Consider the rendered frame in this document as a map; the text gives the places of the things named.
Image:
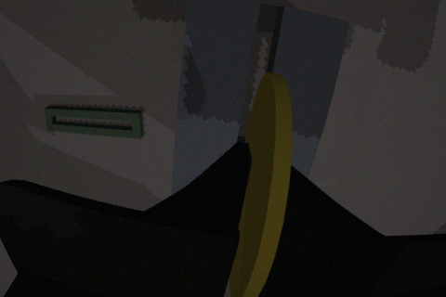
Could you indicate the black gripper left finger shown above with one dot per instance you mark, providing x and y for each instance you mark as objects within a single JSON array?
[{"x": 182, "y": 247}]

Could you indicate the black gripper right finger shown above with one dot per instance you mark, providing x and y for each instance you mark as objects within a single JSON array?
[{"x": 326, "y": 251}]

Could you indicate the dark green rectangular frame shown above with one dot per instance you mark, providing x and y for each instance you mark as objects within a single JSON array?
[{"x": 129, "y": 115}]

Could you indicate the gold coin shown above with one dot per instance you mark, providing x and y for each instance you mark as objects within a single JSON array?
[{"x": 270, "y": 139}]

